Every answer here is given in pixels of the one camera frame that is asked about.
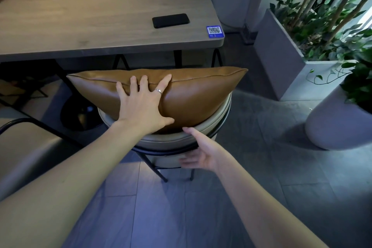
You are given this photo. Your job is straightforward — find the person's right hand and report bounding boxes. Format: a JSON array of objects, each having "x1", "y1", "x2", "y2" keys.
[{"x1": 178, "y1": 127, "x2": 231, "y2": 173}]

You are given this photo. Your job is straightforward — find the person's left hand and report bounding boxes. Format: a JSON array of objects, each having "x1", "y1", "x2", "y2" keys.
[{"x1": 116, "y1": 74, "x2": 175, "y2": 138}]

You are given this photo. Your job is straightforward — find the brown leather cushion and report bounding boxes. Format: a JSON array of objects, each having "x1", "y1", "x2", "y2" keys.
[{"x1": 66, "y1": 66, "x2": 249, "y2": 134}]

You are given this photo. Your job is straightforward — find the person's right forearm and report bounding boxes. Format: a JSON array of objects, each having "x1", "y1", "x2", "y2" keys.
[{"x1": 216, "y1": 153, "x2": 330, "y2": 248}]

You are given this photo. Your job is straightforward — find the person's left forearm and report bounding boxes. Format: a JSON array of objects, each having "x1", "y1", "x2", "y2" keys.
[{"x1": 0, "y1": 121, "x2": 146, "y2": 248}]

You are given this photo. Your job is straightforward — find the black smartphone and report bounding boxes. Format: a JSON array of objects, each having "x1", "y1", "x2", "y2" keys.
[{"x1": 152, "y1": 13, "x2": 190, "y2": 29}]

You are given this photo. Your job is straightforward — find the wooden table with black legs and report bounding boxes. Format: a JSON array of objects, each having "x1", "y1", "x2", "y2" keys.
[{"x1": 0, "y1": 0, "x2": 225, "y2": 150}]

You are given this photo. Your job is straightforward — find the blue square code sticker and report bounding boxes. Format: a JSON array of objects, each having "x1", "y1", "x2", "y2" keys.
[{"x1": 206, "y1": 25, "x2": 224, "y2": 38}]

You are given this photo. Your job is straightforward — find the grey rectangular planter box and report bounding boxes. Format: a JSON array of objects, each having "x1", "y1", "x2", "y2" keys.
[{"x1": 254, "y1": 9, "x2": 353, "y2": 102}]

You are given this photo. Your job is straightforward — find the white round plant pot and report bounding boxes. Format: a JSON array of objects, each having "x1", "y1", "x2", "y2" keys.
[{"x1": 305, "y1": 81, "x2": 372, "y2": 151}]

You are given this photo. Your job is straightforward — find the leafy plant with bamboo stalks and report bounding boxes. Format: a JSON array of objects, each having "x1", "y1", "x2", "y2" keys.
[{"x1": 269, "y1": 0, "x2": 372, "y2": 62}]

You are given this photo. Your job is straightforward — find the dark green leafy plant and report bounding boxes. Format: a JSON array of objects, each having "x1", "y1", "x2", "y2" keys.
[{"x1": 307, "y1": 28, "x2": 372, "y2": 115}]

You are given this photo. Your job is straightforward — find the beige round stool black frame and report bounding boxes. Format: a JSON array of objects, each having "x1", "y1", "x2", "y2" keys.
[{"x1": 97, "y1": 92, "x2": 233, "y2": 183}]

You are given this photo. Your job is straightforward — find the black round pedestal base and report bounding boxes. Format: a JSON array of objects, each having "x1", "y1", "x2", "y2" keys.
[{"x1": 59, "y1": 94, "x2": 103, "y2": 132}]

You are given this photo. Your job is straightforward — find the beige chair with black frame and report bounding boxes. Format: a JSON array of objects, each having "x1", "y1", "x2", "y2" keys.
[{"x1": 0, "y1": 117, "x2": 85, "y2": 202}]

